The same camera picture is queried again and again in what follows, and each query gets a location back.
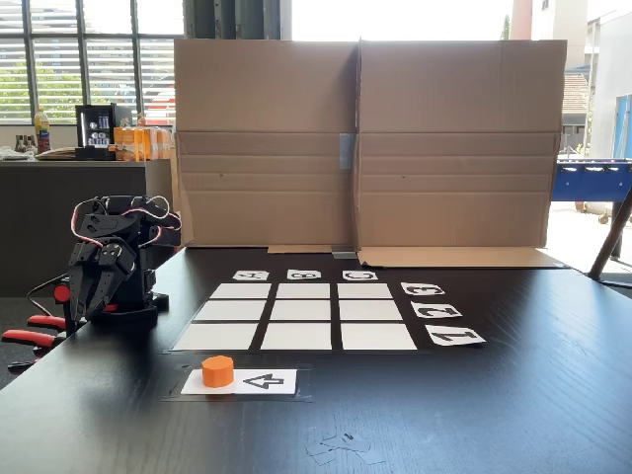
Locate round orange token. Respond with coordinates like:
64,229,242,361
200,355,236,390

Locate white nine-square grid sheet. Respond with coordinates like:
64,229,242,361
170,280,434,353

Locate red black bar clamp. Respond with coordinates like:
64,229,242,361
0,276,73,371

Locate dark counter cabinet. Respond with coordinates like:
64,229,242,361
0,158,176,298

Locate flat brown cardboard stack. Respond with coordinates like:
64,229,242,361
35,146,78,162

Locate black mini fridge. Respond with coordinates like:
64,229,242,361
74,103,133,161

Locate yellow drink bottle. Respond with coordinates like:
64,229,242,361
33,107,51,155

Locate white crumpled paper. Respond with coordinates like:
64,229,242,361
0,144,37,163

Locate white arrow paper sheet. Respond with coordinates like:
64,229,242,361
180,368,298,396

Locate brown cardboard box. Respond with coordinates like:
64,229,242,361
173,38,360,255
355,38,570,271

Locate crumpled clear tape bits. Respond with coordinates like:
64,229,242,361
304,428,387,466

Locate paper sheet number 3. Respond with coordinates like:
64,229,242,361
400,281,446,298

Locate paper sheet number 2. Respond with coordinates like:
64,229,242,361
410,302,464,320

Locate paper sheet number 1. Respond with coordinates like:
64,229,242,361
424,324,488,348

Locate blue foosball table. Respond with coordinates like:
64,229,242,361
549,156,632,226

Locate grey metal table leg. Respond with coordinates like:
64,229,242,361
588,186,632,288

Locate black power cable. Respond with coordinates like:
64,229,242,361
26,272,70,318

